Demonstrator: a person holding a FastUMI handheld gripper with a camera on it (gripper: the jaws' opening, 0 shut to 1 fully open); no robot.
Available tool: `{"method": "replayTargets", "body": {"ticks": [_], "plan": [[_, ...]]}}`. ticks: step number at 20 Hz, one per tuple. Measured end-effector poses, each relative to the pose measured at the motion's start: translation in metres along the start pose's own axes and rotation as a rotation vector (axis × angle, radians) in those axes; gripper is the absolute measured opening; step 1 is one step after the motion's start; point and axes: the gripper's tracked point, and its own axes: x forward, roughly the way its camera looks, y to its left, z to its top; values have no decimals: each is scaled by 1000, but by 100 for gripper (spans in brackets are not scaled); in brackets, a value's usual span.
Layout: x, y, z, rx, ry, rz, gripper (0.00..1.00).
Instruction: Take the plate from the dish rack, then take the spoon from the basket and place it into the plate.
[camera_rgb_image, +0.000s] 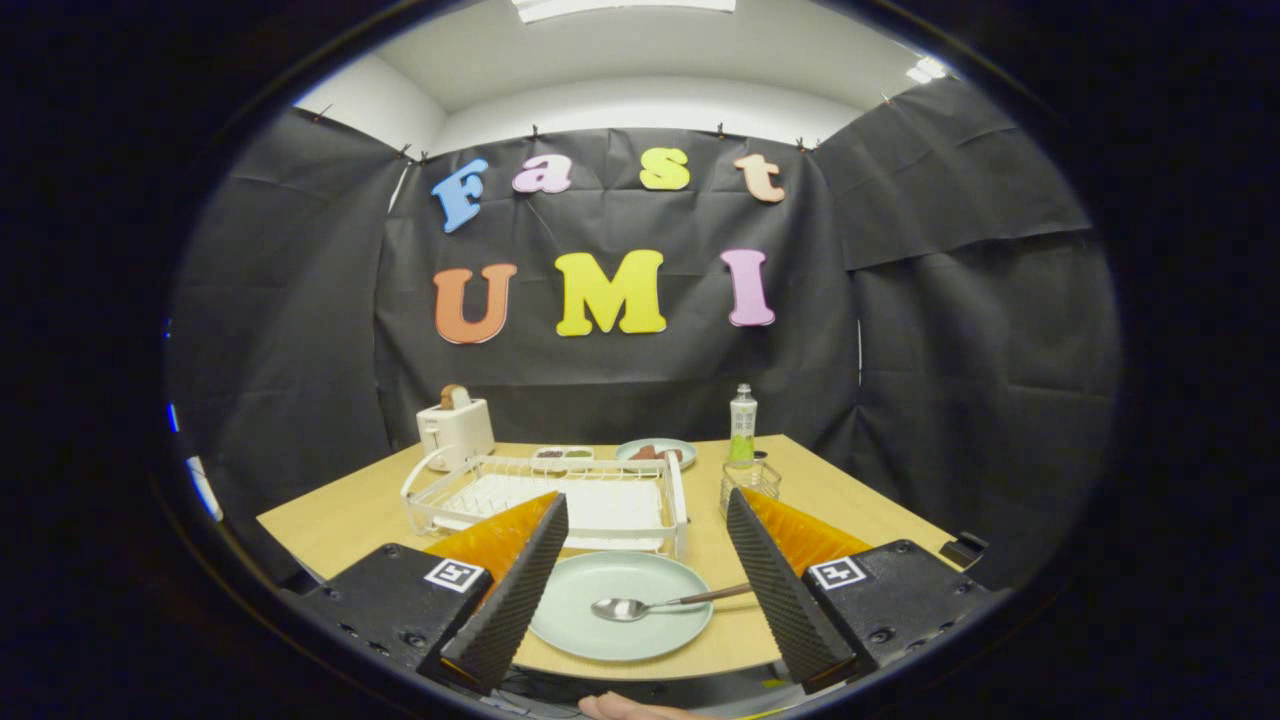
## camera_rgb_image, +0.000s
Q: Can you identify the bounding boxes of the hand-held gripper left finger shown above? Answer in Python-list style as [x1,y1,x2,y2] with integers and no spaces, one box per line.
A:
[285,492,571,696]

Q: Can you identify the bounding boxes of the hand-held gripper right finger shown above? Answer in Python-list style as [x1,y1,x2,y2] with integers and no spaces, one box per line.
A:
[725,487,1001,694]

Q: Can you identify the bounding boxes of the large light green plate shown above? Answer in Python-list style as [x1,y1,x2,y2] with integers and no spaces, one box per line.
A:
[528,551,715,663]

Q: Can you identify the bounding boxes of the wooden handled metal spoon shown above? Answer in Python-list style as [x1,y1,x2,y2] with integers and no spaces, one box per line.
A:
[590,583,753,623]

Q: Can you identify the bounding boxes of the white wire dish rack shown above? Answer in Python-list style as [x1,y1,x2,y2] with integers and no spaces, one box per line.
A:
[400,446,691,561]

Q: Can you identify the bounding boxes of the small light green plate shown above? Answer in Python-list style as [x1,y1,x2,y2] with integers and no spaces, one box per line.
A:
[615,438,698,471]

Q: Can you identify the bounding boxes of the green tea bottle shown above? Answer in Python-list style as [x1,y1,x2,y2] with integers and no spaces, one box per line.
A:
[728,384,759,467]

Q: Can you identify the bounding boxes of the white toaster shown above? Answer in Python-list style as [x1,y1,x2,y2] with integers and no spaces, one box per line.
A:
[416,398,496,471]

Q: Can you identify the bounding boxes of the black backdrop cloth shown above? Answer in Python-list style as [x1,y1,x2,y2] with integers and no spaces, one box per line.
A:
[165,78,1123,591]

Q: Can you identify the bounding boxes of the white blurred object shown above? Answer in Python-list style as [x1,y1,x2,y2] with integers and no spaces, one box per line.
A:
[185,455,223,523]

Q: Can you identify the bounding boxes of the long ceiling light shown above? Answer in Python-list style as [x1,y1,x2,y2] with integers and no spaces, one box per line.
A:
[512,0,737,25]

